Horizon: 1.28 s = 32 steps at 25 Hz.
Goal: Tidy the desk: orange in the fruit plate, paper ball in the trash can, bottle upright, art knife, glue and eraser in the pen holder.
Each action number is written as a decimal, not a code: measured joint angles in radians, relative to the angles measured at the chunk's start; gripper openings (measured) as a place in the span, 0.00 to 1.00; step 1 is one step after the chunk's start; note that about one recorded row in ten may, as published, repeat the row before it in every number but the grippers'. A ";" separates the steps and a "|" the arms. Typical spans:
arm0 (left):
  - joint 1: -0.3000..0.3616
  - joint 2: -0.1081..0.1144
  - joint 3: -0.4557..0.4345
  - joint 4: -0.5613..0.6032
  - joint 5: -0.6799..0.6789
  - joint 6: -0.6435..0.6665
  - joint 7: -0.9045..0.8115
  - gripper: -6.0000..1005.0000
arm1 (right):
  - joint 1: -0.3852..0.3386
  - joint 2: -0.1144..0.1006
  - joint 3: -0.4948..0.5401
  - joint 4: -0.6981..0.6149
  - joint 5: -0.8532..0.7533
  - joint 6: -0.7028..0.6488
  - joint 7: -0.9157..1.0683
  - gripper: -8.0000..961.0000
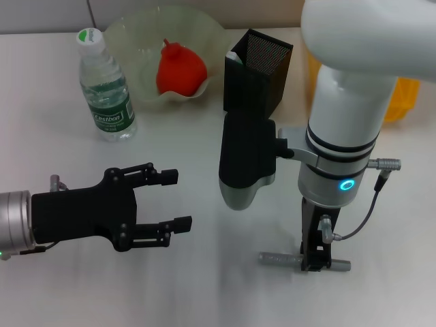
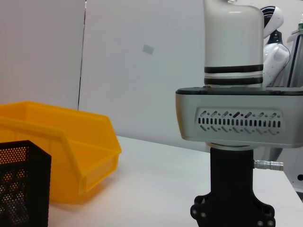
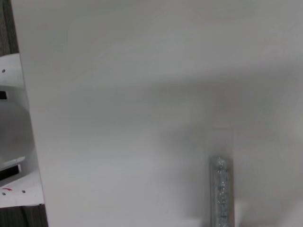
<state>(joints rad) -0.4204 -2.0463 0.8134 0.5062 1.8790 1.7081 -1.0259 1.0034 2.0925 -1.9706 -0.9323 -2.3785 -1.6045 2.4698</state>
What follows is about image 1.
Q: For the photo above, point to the yellow plastic bin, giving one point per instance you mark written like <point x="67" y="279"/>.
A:
<point x="402" y="98"/>

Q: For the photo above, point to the clear water bottle green label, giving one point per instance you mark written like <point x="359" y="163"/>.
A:
<point x="107" y="98"/>

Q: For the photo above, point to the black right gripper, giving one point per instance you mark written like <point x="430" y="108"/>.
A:
<point x="315" y="221"/>

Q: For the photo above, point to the grey marker pen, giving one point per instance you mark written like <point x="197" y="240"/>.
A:
<point x="279" y="259"/>

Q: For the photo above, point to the green glass fruit plate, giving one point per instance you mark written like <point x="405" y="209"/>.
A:
<point x="143" y="44"/>

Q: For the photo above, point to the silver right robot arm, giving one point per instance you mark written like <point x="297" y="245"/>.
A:
<point x="351" y="85"/>

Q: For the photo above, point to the orange fruit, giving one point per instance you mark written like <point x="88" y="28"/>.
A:
<point x="180" y="73"/>

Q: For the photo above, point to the black mesh pen holder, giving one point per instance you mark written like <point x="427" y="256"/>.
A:
<point x="252" y="88"/>

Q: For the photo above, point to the green pen white cap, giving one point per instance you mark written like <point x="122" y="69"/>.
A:
<point x="235" y="56"/>

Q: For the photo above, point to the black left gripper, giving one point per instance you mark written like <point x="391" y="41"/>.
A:
<point x="81" y="214"/>

